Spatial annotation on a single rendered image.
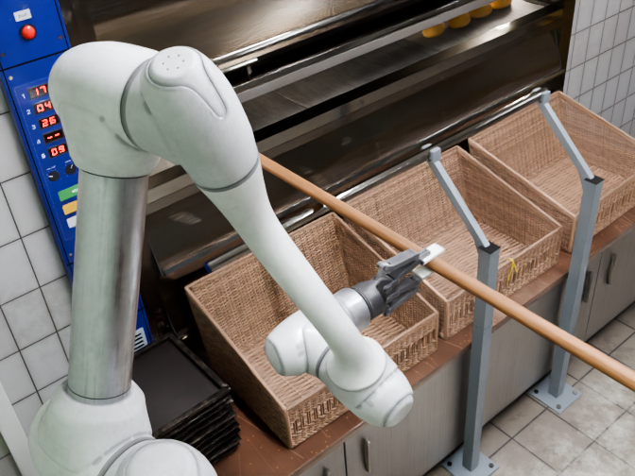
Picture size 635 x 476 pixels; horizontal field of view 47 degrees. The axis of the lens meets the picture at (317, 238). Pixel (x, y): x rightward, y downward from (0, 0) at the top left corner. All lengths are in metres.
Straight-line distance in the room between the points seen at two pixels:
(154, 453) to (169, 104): 0.53
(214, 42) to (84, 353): 0.96
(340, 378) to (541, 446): 1.62
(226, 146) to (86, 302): 0.35
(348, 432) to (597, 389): 1.26
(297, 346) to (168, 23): 0.88
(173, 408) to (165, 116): 1.05
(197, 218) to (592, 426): 1.62
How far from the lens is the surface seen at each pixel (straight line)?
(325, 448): 1.99
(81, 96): 1.05
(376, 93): 2.32
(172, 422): 1.80
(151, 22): 1.82
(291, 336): 1.32
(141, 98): 0.96
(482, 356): 2.24
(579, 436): 2.83
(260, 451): 2.01
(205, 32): 1.87
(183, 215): 2.03
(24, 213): 1.81
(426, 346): 2.17
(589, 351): 1.37
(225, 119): 0.93
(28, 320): 1.96
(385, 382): 1.24
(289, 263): 1.11
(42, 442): 1.31
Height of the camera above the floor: 2.15
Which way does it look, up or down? 36 degrees down
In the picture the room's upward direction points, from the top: 5 degrees counter-clockwise
